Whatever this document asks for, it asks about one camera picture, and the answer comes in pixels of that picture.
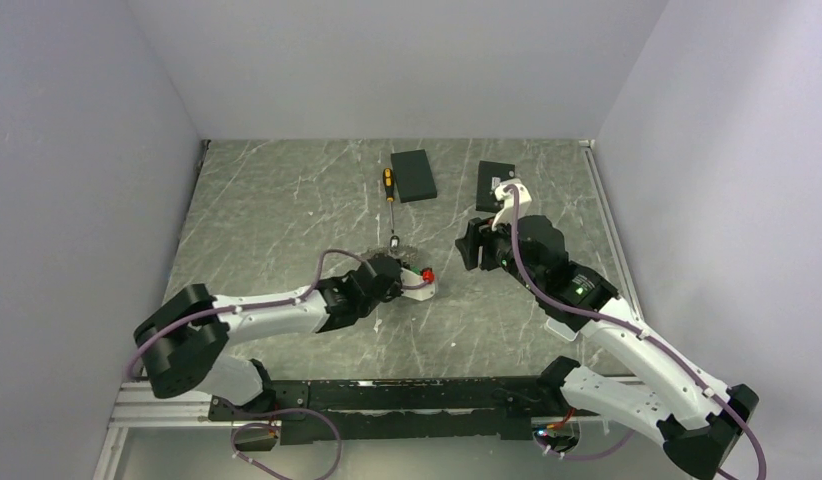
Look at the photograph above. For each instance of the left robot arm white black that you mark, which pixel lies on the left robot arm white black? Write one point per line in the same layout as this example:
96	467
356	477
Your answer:
184	345

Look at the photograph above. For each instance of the yellow black screwdriver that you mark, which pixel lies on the yellow black screwdriver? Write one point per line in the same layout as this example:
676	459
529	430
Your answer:
389	189

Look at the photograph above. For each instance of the black box with label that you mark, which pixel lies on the black box with label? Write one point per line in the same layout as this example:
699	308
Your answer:
489	176

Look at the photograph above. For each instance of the black box left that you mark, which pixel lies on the black box left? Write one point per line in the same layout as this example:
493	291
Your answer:
414	176

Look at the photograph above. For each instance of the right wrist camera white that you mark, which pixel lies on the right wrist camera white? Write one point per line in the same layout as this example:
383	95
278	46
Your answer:
514	199

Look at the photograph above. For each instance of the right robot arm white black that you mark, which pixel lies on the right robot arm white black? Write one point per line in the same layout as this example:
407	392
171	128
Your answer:
693	417

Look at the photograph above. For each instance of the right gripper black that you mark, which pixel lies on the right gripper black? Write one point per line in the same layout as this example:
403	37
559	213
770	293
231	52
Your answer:
479	233

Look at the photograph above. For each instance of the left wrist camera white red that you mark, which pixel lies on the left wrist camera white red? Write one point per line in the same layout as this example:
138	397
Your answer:
418	288

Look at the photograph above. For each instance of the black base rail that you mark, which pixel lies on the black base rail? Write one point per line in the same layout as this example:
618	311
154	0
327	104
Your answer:
509	408

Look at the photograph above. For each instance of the white grey tablet device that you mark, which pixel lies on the white grey tablet device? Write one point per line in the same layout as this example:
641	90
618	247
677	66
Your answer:
560	329

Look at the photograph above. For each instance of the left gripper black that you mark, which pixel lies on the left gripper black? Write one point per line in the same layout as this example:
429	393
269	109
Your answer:
396	292

